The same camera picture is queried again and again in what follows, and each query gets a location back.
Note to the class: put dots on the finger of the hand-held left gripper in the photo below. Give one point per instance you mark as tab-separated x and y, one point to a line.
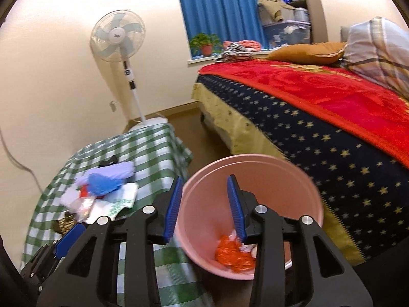
68	236

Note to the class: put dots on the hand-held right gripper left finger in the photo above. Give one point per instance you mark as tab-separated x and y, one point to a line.
171	212

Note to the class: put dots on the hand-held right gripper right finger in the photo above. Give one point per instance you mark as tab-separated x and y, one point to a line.
237	212

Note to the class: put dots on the brown patterned packet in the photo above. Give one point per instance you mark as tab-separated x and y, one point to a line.
65	222

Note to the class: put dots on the clear wrapper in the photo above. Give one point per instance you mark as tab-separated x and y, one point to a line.
81	208

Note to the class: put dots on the white paper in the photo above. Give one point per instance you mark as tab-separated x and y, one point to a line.
248	248

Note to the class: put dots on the white tissue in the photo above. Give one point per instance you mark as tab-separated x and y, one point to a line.
68	198

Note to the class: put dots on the orange wrapper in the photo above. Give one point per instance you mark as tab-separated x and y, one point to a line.
233	255

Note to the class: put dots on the red foil wrapper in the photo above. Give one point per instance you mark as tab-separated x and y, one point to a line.
84	192

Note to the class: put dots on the pink plastic bin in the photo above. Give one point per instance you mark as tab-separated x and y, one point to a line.
274	182

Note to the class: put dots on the white green-printed plastic bag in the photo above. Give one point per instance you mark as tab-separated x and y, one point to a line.
121	198

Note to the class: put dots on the blue plastic glove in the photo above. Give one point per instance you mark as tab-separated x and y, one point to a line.
102	184

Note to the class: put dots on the white foam netting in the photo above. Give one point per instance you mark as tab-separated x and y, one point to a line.
118	169

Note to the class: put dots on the black small item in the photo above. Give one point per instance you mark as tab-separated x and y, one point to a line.
108	161

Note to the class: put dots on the green checked tablecloth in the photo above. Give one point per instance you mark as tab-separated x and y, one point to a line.
143	153

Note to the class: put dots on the yellow green bed sheet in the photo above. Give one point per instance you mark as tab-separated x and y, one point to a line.
242	128

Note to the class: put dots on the bed with starry blanket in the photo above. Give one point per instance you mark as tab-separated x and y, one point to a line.
335	166

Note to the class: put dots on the red blanket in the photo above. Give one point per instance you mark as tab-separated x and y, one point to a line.
319	92

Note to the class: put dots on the black white striped clothes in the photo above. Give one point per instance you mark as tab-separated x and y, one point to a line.
235	51

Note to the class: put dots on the potted green plant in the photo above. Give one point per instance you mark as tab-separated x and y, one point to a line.
206	49

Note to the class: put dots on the pink clothes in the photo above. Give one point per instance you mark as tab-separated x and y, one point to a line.
249	43

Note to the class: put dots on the orange pillow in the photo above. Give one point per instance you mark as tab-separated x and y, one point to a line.
306	52

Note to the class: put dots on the clear blue storage box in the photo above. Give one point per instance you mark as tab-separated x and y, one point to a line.
287	36

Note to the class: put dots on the white standing fan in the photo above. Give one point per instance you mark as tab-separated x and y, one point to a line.
116	35

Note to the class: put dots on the blue curtain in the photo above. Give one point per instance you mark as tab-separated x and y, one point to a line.
223	6

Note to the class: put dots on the beige coat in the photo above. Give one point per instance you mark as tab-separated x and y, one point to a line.
274	8

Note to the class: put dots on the grey metal pot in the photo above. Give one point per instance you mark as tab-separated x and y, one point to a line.
302	14

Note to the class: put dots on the grey headboard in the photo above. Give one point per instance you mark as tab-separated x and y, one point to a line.
344	33

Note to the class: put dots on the plaid pillow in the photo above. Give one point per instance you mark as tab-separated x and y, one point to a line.
377	48

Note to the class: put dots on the white wall outlet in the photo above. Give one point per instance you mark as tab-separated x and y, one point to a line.
113	106

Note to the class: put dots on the brown partition frame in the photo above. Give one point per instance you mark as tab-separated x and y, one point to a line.
319	12

